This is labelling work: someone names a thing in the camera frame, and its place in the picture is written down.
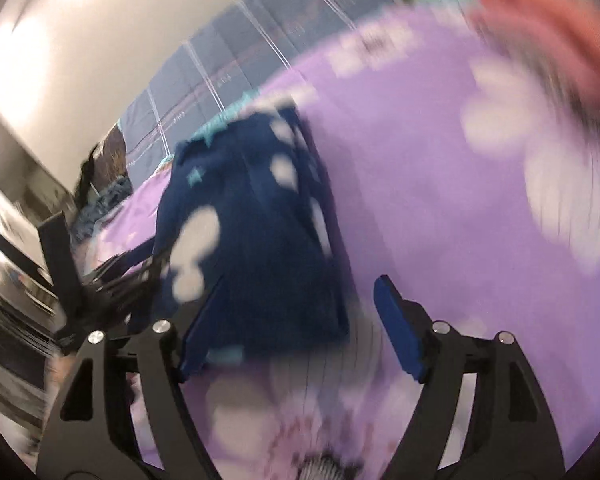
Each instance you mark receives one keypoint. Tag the pink folded clothes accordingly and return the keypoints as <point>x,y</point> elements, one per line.
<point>545,45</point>

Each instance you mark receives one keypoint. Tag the purple floral blanket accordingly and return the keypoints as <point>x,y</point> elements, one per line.
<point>420,170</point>

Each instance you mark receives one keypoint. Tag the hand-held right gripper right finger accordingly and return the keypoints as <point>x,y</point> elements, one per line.
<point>397,330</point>

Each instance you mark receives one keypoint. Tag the blue plaid pillow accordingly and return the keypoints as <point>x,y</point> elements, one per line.
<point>240,65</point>

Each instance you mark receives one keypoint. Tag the teal knit blanket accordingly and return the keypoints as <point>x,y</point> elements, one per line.
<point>107,200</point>

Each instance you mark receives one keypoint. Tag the navy fleece star-print pajama top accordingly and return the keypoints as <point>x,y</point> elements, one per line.
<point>250,240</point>

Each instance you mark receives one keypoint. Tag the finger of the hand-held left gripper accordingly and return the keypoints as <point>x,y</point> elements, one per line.
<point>130,265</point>

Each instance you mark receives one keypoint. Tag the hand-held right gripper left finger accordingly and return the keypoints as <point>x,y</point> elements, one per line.
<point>197,340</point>

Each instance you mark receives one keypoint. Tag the black cloth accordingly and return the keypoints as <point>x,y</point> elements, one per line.
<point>87,170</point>

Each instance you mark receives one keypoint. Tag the dark leaf-print pillow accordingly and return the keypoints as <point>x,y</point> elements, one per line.
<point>116,152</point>

